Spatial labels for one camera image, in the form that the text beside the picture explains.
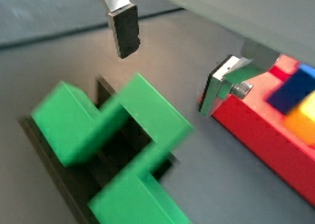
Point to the yellow long bar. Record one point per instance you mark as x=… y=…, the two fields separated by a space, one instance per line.
x=301 y=120

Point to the black fixture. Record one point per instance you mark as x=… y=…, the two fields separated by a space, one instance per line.
x=82 y=172

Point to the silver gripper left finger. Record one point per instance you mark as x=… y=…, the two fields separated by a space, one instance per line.
x=122 y=12

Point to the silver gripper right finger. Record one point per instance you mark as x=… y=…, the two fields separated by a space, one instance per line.
x=227 y=79

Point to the left blue post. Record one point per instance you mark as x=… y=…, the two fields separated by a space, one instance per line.
x=293 y=91

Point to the red base board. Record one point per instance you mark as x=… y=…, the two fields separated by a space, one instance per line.
x=255 y=122

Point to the green stepped block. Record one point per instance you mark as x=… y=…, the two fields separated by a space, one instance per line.
x=123 y=141

